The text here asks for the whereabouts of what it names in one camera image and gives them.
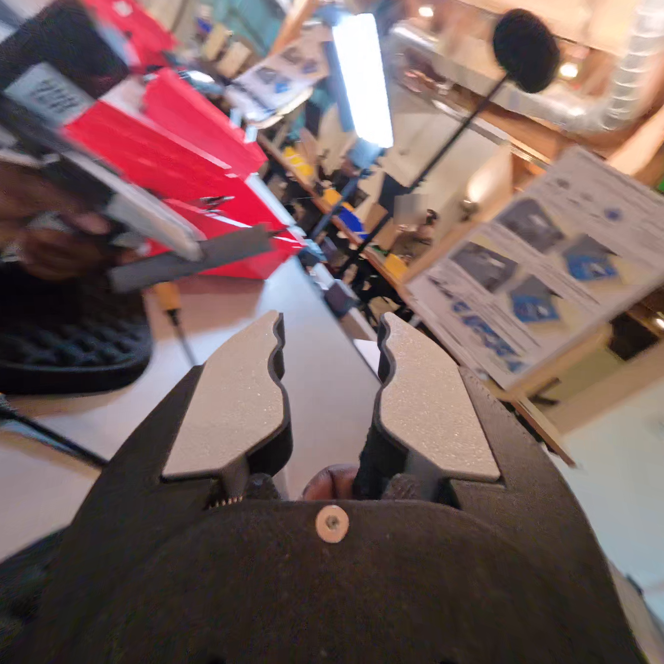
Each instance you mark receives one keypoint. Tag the person's left hand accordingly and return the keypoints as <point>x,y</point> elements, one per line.
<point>52,249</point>

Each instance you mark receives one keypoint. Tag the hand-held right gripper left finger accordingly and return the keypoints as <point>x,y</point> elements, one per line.
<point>228,410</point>

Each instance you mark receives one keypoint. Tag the yellow storage bin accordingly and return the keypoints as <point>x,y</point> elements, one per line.
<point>395,265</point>
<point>331,197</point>
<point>298,163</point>

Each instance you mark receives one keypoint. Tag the printed instruction sheet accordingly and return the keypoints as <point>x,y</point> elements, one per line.
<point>544,259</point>

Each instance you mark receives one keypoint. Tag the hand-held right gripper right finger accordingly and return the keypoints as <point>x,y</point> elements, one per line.
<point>435,415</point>

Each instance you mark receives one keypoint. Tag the instruction board on white stand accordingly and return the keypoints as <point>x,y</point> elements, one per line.
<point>280,78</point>

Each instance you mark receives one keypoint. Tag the black boom pole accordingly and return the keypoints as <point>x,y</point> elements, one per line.
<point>423,174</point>

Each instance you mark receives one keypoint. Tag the blue storage bin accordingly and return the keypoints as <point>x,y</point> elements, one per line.
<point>352,220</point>

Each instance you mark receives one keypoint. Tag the red divided plastic bin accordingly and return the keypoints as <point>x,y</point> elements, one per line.
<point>238,271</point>

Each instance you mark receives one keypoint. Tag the dark grey power box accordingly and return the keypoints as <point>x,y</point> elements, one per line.
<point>342,300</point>
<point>314,254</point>

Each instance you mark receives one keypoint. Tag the grey USB hub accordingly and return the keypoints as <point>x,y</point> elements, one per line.
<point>223,254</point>

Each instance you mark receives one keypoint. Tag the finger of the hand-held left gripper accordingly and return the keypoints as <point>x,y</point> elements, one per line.
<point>155,228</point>

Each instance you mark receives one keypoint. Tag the tan rounded board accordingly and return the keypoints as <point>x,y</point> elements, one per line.
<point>565,358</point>

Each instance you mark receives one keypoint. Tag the black foam pad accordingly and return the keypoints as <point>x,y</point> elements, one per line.
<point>67,352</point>

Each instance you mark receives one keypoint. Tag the black fuzzy microphone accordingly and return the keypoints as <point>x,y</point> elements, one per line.
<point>526,49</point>

